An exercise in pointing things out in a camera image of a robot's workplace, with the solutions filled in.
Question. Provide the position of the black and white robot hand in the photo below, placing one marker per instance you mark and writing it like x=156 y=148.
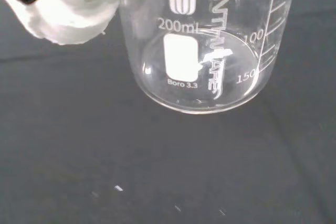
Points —
x=68 y=19

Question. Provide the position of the black bench cloth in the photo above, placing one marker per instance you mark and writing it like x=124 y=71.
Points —
x=157 y=161

